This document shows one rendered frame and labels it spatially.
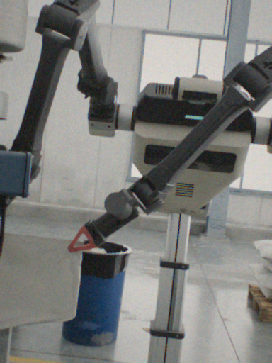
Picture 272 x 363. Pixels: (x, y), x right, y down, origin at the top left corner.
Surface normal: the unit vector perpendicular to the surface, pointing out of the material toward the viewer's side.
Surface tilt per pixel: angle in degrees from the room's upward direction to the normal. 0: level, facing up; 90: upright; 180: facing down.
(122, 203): 74
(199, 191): 130
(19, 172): 90
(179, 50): 90
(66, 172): 90
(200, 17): 90
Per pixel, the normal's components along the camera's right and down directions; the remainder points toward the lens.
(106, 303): 0.46, 0.14
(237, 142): 0.05, -0.73
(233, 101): -0.47, -0.04
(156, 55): -0.04, 0.05
